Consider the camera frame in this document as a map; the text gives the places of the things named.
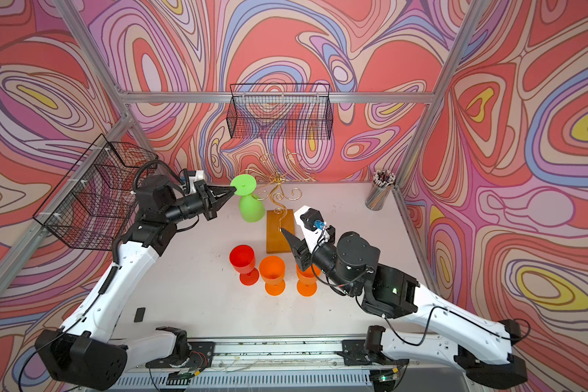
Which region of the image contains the black wire basket back wall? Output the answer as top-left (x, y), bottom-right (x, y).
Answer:
top-left (226, 82), bottom-right (333, 140)

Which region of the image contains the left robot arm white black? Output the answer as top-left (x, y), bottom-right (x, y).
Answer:
top-left (34, 159), bottom-right (236, 390)

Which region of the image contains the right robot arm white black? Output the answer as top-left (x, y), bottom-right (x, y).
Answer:
top-left (281, 209), bottom-right (529, 390)

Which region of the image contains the orange wine glass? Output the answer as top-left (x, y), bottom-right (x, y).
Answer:
top-left (297, 266), bottom-right (320, 297)
top-left (259, 256), bottom-right (286, 297)

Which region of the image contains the orange wine glass front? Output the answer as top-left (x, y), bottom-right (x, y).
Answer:
top-left (297, 266), bottom-right (320, 297)

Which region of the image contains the clear cup of pencils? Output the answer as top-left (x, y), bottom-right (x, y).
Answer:
top-left (365, 170), bottom-right (396, 211)

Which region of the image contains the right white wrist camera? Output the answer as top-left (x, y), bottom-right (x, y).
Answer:
top-left (294, 206), bottom-right (336, 253)

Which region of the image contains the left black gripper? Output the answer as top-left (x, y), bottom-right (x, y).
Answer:
top-left (161, 183), bottom-right (235, 227)

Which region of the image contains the green wine glass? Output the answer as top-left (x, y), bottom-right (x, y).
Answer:
top-left (230, 174), bottom-right (266, 223)

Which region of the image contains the black wire basket wall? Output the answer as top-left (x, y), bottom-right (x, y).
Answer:
top-left (226, 82), bottom-right (333, 140)
top-left (33, 135), bottom-right (157, 251)

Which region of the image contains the red wine glass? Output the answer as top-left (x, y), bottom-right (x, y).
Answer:
top-left (229, 245), bottom-right (260, 286)

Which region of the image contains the gold rack on wooden base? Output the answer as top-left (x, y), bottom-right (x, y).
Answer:
top-left (243, 152), bottom-right (315, 255)

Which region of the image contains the black wire basket left wall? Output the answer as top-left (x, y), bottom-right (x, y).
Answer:
top-left (33, 135), bottom-right (157, 251)

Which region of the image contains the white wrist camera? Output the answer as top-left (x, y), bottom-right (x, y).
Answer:
top-left (180, 169), bottom-right (205, 194)
top-left (294, 206), bottom-right (336, 253)

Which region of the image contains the small black block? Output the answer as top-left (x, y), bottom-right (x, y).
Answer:
top-left (133, 307), bottom-right (145, 323)

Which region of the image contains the metal base rail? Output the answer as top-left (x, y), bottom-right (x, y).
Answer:
top-left (111, 336), bottom-right (483, 391)

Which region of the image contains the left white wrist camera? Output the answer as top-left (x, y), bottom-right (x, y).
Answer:
top-left (180, 169), bottom-right (205, 194)

